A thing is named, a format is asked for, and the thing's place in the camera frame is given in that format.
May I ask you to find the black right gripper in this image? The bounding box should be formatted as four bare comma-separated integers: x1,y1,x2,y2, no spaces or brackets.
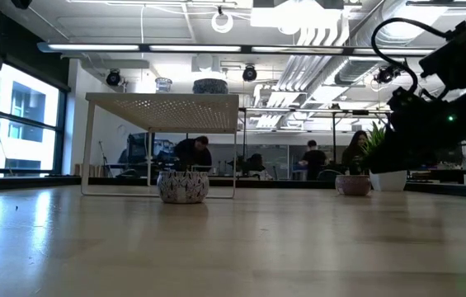
367,87,466,175

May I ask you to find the blue patterned candle jar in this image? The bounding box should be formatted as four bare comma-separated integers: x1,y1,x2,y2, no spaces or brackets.
192,78,230,96

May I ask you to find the white purple patterned candle jar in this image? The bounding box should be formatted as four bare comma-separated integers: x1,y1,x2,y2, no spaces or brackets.
157,171,210,205

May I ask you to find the clear ribbed glass candlestick holder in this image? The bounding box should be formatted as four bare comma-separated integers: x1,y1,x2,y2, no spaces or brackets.
154,77,174,94

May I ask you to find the green plant in white pot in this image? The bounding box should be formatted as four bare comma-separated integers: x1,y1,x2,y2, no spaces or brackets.
360,120,408,193

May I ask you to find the person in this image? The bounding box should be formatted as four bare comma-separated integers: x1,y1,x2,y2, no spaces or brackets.
341,130,370,176
172,135,214,172
245,153,267,179
298,139,329,182

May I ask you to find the black ceiling spotlight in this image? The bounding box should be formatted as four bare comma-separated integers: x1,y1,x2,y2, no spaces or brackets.
105,68,124,88
374,64,401,86
242,64,259,83

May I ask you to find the white perforated metal shelf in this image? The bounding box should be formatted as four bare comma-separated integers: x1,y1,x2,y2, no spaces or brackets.
80,92,241,200

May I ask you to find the black tripod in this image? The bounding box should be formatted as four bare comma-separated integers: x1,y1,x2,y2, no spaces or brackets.
97,139,115,179

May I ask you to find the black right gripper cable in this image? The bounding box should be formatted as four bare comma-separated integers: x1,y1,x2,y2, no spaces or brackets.
370,16,457,94

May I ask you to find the white ceiling ring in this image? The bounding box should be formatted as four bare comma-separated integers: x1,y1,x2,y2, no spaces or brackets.
210,11,235,35

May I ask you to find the black window frame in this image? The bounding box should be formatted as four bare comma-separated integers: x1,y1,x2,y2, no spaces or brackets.
0,57,71,179

